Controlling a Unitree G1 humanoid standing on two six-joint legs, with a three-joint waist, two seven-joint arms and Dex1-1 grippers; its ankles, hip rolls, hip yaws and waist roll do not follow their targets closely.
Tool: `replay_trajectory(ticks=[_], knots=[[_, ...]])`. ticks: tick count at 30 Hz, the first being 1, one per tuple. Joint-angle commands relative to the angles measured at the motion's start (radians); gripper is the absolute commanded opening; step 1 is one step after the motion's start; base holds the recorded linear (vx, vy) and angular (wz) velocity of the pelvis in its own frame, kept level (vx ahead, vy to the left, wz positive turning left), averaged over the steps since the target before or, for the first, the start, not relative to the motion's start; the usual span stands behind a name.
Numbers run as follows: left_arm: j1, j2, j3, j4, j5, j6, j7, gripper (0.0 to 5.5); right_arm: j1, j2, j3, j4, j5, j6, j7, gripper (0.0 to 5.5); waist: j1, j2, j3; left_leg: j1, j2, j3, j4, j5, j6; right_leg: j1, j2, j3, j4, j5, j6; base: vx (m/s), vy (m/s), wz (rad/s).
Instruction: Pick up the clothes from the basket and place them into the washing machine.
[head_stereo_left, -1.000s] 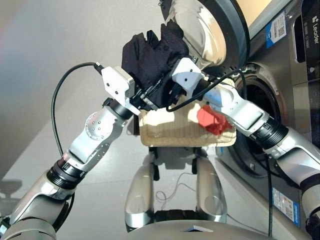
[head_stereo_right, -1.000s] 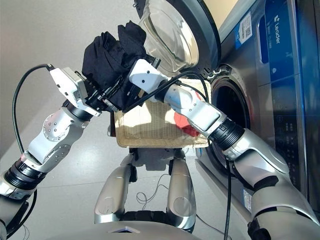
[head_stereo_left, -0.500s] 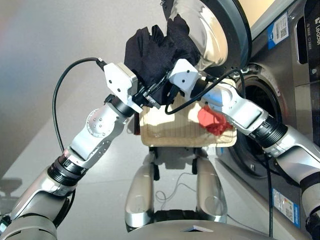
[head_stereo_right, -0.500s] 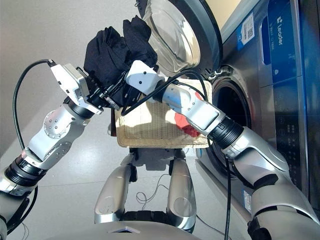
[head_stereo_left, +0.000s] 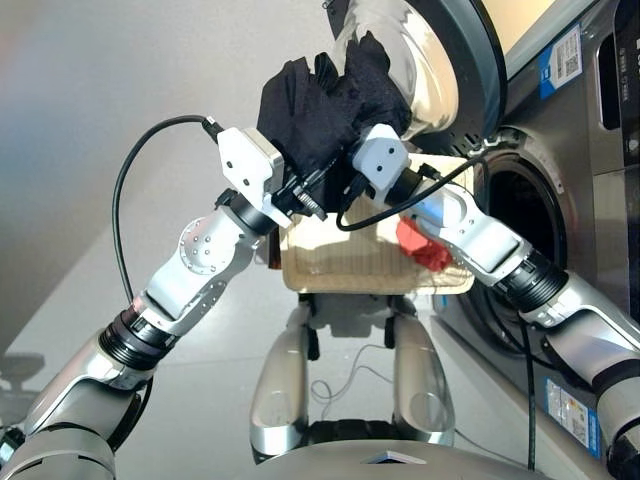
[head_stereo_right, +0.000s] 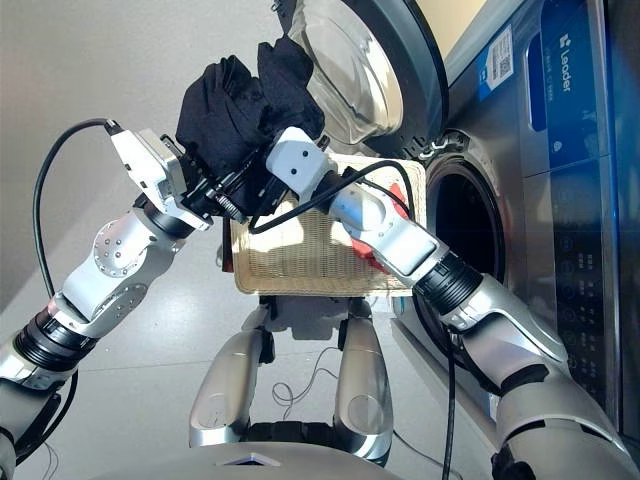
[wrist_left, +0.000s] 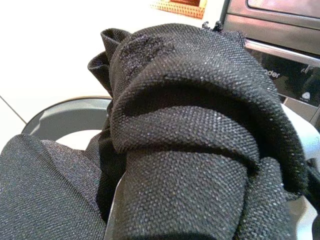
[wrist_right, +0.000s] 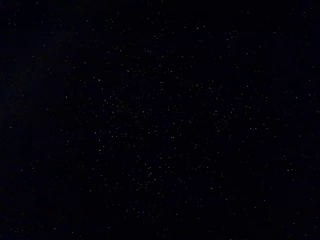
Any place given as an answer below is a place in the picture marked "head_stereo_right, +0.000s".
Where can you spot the black garment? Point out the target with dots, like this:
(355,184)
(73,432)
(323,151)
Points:
(225,115)

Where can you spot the coral red garment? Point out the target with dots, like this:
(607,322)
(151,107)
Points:
(372,255)

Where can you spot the dark brown basket stand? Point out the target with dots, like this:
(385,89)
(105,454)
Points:
(227,255)

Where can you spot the pale woven laundry basket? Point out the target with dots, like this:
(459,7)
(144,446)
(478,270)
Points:
(310,250)

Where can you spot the round washing machine door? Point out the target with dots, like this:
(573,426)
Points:
(410,60)

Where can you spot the grey washing machine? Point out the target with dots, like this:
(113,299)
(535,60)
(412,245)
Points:
(550,225)

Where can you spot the black robot pelvis block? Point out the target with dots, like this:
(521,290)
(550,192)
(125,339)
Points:
(290,431)

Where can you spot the blue and white sticker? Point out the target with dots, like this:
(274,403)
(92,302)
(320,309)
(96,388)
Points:
(495,65)

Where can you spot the grey robot torso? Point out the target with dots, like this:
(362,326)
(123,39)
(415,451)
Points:
(225,462)

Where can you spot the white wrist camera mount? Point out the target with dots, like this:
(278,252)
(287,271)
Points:
(145,160)
(300,160)

